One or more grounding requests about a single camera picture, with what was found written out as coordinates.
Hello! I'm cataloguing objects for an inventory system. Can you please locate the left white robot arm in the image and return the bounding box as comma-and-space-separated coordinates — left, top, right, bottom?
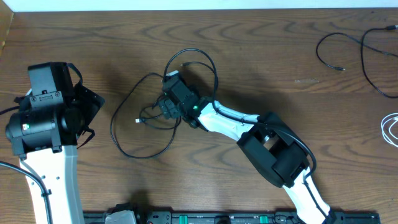
5, 62, 105, 223

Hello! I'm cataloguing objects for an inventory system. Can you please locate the white usb cable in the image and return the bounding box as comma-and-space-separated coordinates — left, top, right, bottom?
381, 113, 398, 148

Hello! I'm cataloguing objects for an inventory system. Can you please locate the camera cable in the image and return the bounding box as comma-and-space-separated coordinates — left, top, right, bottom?
0, 105, 53, 224
162, 47, 330, 218

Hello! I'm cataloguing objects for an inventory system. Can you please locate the cardboard box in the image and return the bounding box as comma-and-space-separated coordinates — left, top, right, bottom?
0, 0, 14, 54

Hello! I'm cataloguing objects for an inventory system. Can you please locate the black usb cable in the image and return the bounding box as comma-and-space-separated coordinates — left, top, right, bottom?
109, 61, 217, 160
315, 25, 398, 100

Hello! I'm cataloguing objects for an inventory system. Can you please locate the left camera cable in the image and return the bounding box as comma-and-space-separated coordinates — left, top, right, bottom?
0, 105, 53, 224

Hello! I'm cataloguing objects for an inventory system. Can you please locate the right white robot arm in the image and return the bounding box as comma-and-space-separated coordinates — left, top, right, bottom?
159, 71, 336, 223

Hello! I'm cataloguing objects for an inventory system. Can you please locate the right camera cable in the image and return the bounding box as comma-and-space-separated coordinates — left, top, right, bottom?
162, 47, 330, 218

